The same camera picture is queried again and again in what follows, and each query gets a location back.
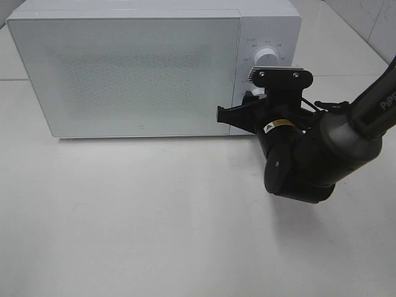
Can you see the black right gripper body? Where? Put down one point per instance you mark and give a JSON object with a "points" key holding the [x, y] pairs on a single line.
{"points": [[284, 119]]}

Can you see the white timer knob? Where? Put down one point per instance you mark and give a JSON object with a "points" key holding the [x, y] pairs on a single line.
{"points": [[258, 91]]}

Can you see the white microwave door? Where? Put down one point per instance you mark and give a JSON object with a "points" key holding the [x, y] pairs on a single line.
{"points": [[130, 77]]}

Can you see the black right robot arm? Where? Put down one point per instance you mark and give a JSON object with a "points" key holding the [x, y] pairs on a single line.
{"points": [[309, 147]]}

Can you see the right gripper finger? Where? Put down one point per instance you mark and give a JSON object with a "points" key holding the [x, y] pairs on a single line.
{"points": [[277, 77], [244, 116]]}

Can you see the upper white power knob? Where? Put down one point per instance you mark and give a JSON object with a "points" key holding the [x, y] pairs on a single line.
{"points": [[266, 57]]}

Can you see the white microwave oven body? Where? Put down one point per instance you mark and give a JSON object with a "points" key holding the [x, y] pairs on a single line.
{"points": [[262, 23]]}

